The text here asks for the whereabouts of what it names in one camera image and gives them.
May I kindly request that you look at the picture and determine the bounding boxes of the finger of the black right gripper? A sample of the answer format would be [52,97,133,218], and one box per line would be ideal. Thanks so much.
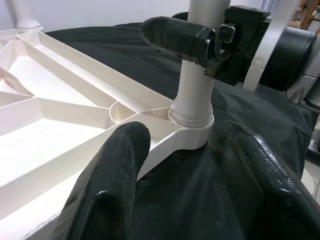
[171,11,190,22]
[140,16,217,68]

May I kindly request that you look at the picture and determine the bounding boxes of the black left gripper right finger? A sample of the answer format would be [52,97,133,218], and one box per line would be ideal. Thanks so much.
[207,119,320,240]

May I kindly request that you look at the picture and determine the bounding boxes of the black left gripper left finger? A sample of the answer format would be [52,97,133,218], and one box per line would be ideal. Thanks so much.
[48,121,152,240]

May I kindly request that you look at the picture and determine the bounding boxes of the white plastic table leg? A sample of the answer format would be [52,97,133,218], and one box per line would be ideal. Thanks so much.
[167,0,231,128]
[11,0,44,33]

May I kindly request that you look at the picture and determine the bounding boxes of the white plastic table top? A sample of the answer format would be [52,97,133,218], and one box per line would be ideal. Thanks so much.
[0,28,216,240]

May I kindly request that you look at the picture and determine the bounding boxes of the black cloth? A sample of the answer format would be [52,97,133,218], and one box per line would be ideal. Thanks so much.
[44,18,320,240]

